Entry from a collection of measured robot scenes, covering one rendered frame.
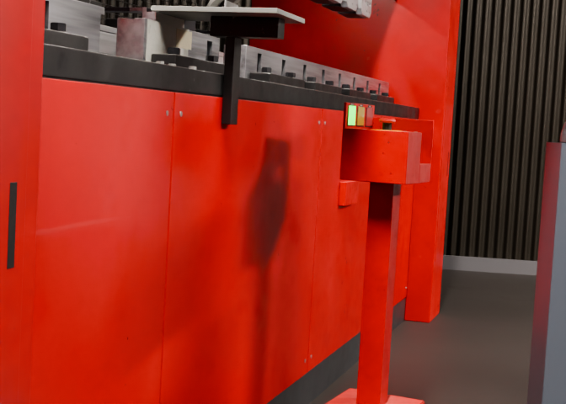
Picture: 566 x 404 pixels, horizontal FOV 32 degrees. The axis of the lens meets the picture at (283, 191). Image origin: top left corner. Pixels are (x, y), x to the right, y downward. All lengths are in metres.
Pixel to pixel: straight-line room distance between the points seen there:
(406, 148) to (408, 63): 1.88
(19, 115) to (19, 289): 0.20
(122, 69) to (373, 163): 0.85
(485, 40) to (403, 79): 1.73
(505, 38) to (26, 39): 4.79
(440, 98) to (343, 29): 0.50
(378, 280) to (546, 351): 0.42
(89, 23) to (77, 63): 0.29
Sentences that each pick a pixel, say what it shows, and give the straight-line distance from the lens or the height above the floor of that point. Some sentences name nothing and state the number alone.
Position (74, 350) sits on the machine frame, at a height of 0.42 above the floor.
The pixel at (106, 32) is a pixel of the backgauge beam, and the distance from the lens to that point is 2.39.
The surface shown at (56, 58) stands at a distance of 1.45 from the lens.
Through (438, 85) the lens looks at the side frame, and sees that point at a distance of 4.11.
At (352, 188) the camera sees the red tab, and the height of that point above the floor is 0.60.
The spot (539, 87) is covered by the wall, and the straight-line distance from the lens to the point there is 5.84.
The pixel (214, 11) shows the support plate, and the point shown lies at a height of 0.99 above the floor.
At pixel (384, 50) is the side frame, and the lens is 4.16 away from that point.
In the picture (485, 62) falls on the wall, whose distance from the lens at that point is 5.81.
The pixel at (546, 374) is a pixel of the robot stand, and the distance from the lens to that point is 2.28.
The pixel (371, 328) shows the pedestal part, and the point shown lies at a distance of 2.42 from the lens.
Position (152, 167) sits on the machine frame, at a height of 0.69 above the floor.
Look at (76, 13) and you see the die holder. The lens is 1.74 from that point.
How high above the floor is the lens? 0.79
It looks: 4 degrees down
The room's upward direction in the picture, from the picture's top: 3 degrees clockwise
